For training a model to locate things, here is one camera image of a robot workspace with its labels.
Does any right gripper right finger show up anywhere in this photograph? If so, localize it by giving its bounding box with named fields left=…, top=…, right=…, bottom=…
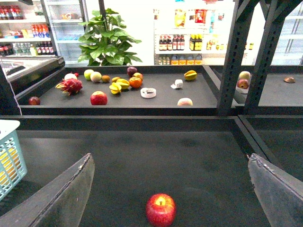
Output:
left=248, top=153, right=303, bottom=227

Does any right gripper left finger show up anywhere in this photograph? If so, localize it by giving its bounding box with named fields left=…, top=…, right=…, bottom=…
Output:
left=0, top=153, right=95, bottom=227

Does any light blue plastic basket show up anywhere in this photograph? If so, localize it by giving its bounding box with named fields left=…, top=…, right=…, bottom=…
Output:
left=0, top=119, right=27, bottom=200

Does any yellow mango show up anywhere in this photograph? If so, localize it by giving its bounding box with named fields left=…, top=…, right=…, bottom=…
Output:
left=0, top=146, right=21, bottom=188

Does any red yellow mango fruit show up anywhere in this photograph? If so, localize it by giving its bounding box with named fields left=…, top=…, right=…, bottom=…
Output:
left=133, top=72, right=143, bottom=80

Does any red apple on lower shelf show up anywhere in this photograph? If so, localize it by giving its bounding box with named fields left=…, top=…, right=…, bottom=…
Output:
left=145, top=193, right=177, bottom=227

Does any small dark red apple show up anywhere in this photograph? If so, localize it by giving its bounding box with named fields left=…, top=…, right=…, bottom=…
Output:
left=28, top=96, right=41, bottom=105

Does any large red apple upper shelf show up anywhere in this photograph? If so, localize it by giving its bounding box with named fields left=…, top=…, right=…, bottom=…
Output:
left=90, top=91, right=108, bottom=105

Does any brown fruit far right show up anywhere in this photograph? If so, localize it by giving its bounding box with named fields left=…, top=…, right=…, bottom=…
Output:
left=284, top=77, right=295, bottom=83

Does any red apple in right tray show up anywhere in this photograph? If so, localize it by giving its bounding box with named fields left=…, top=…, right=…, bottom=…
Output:
left=237, top=79, right=250, bottom=89

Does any pink dragon fruit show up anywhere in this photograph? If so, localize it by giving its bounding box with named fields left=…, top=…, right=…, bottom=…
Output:
left=55, top=78, right=82, bottom=96

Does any peach in right tray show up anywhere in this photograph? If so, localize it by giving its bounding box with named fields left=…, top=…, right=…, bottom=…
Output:
left=239, top=71, right=251, bottom=80

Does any yellow starfruit front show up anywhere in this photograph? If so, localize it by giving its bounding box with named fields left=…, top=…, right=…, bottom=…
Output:
left=109, top=82, right=122, bottom=95

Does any yellow starfruit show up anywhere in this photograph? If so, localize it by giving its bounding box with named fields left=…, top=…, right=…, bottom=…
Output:
left=116, top=79, right=130, bottom=90
left=184, top=70, right=197, bottom=81
left=109, top=82, right=122, bottom=95

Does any white round fruit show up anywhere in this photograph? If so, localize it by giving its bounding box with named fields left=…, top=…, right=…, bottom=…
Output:
left=64, top=73, right=77, bottom=80

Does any pale green peach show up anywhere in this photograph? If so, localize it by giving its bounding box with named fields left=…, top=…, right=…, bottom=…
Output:
left=90, top=71, right=102, bottom=83

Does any brown kiwi left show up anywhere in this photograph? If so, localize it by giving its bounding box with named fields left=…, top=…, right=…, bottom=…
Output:
left=101, top=75, right=111, bottom=83

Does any brown kiwi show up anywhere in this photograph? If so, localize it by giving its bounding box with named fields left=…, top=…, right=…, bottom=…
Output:
left=101, top=75, right=111, bottom=83
left=112, top=77, right=120, bottom=83

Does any green apple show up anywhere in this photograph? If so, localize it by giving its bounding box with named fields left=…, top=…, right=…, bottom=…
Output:
left=84, top=69, right=94, bottom=80

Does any pale peach front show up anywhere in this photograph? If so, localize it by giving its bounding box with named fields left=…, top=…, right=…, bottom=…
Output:
left=177, top=97, right=193, bottom=106

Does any brown kiwi right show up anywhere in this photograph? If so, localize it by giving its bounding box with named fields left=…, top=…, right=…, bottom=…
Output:
left=112, top=77, right=120, bottom=83

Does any yellow starfruit behind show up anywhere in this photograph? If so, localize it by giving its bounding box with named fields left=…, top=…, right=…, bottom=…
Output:
left=116, top=79, right=130, bottom=90

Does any orange persimmon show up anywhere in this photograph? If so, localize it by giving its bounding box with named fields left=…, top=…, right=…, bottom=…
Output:
left=128, top=77, right=142, bottom=89

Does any yellow starfruit far right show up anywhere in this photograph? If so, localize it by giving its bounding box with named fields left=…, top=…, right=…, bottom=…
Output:
left=184, top=70, right=197, bottom=81

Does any purple passion fruit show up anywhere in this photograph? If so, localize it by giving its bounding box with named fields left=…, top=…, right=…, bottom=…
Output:
left=127, top=66, right=138, bottom=77

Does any black upper fruit tray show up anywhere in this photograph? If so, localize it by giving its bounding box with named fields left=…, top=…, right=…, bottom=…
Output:
left=16, top=65, right=220, bottom=116

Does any green potted plant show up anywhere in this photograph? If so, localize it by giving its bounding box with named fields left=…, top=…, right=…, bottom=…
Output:
left=78, top=8, right=142, bottom=66

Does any drinks shelf left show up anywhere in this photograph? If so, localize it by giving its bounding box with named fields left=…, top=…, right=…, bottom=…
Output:
left=0, top=0, right=56, bottom=57

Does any white goods shelf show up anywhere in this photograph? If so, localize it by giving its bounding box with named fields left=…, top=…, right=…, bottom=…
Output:
left=153, top=0, right=256, bottom=66

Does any white tape ring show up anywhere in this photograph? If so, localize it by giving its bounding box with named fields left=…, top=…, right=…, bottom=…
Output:
left=140, top=87, right=157, bottom=99

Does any black shelf upright post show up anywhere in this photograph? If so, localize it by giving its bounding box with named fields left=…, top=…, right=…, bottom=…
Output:
left=217, top=0, right=258, bottom=116

